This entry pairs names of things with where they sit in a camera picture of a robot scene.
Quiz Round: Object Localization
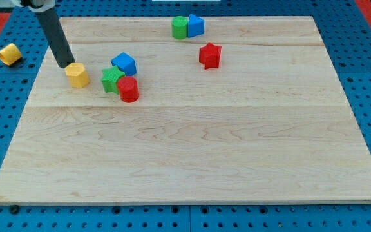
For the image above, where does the red cylinder block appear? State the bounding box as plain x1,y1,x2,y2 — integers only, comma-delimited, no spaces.
117,76,140,103

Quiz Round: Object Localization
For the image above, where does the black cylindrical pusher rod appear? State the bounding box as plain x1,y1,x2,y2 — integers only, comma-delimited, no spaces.
36,7,75,68

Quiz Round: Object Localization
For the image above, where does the blue cube block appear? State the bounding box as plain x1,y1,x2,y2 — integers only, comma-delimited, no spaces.
111,52,137,76

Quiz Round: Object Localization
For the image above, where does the blue triangular block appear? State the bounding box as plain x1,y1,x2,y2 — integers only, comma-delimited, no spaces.
187,14,205,37

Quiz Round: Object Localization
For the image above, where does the green star block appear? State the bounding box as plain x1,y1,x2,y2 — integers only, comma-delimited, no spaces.
101,66,126,94

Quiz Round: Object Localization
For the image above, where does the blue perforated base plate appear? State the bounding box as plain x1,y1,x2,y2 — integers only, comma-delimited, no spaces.
0,1,371,231

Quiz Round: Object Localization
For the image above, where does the yellow cylinder block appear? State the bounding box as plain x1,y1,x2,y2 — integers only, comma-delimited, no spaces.
0,43,22,66

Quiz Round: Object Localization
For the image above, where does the green cylinder block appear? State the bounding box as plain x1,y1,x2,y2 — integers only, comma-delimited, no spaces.
171,16,188,40

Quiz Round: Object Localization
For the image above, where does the wooden board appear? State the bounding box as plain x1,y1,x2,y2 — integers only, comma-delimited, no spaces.
0,16,371,206

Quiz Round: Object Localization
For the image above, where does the red star block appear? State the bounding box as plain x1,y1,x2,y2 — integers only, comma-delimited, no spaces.
199,42,222,70

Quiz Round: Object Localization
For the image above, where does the white rod mount collar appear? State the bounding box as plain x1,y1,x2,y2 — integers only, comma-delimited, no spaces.
10,0,56,13

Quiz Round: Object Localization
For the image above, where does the yellow hexagon block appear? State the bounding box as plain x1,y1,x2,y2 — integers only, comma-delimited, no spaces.
64,63,90,88

